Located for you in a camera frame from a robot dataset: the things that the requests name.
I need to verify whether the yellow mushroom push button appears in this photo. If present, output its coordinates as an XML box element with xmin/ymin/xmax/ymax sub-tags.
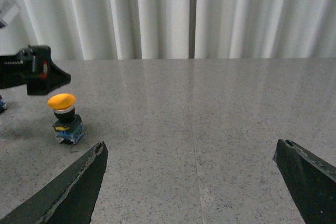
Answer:
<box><xmin>47</xmin><ymin>93</ymin><xmax>85</xmax><ymax>145</ymax></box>

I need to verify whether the black other arm gripper body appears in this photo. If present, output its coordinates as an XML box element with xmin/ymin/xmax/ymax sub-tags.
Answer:
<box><xmin>1</xmin><ymin>48</ymin><xmax>33</xmax><ymax>89</ymax></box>

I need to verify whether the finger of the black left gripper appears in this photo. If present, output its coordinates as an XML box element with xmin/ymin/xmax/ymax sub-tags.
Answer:
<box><xmin>26</xmin><ymin>46</ymin><xmax>71</xmax><ymax>95</ymax></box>

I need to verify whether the small blue black switch block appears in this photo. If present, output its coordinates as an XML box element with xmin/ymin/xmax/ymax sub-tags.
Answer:
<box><xmin>0</xmin><ymin>95</ymin><xmax>7</xmax><ymax>114</ymax></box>

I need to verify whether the white pleated curtain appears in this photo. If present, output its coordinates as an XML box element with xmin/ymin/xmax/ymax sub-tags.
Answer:
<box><xmin>1</xmin><ymin>0</ymin><xmax>335</xmax><ymax>60</ymax></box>

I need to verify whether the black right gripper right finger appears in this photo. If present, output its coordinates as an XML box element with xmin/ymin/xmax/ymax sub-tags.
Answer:
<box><xmin>273</xmin><ymin>139</ymin><xmax>335</xmax><ymax>223</ymax></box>

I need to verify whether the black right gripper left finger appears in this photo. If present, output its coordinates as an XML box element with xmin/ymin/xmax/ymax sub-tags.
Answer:
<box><xmin>1</xmin><ymin>142</ymin><xmax>108</xmax><ymax>223</ymax></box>

